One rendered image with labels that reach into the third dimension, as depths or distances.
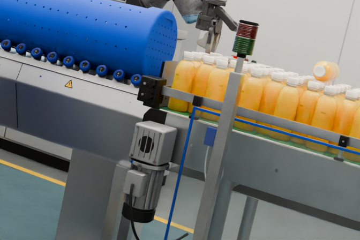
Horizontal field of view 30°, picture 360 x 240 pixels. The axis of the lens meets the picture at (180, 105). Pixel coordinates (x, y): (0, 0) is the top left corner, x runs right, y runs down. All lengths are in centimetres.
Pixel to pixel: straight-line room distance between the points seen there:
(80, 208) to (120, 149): 67
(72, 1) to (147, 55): 38
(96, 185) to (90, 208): 11
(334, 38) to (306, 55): 25
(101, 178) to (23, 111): 53
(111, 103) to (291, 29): 291
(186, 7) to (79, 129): 76
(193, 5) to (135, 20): 55
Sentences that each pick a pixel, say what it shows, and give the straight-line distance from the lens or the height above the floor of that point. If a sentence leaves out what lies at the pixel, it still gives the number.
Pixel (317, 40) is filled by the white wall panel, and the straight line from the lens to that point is 517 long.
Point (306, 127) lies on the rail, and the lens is 217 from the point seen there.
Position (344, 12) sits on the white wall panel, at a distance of 514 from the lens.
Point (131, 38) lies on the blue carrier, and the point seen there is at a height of 111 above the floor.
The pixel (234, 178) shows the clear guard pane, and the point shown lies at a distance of 219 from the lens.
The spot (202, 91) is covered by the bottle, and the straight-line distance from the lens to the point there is 236.
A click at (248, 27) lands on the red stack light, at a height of 124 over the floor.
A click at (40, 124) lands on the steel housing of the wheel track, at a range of 273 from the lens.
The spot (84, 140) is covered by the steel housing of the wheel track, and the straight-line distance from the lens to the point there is 263.
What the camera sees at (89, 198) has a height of 32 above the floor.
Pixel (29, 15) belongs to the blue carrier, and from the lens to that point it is 269.
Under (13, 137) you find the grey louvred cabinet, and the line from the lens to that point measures 484.
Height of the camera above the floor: 127
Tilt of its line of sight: 8 degrees down
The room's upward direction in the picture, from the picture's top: 12 degrees clockwise
